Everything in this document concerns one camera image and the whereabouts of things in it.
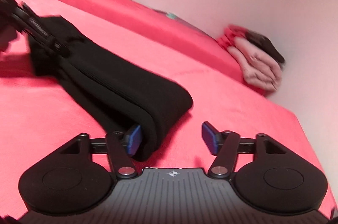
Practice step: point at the black knit pants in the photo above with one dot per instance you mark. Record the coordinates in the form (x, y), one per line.
(116, 93)

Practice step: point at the pink bed blanket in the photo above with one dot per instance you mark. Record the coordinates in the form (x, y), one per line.
(86, 180)

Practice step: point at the folded red blanket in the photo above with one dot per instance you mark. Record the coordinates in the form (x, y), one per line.
(230, 33)

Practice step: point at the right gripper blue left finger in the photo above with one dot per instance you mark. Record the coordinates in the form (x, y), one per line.
(121, 146)

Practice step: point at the folded beige quilt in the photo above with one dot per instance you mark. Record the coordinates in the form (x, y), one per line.
(258, 68)

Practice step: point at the dark brown pillow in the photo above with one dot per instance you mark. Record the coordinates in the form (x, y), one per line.
(263, 43)

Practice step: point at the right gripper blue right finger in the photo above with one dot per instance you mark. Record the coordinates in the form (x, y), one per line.
(224, 146)

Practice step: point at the small teal tag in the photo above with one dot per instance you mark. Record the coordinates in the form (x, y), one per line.
(172, 16)

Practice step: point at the far pink bed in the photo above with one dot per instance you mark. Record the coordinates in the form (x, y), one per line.
(158, 27)

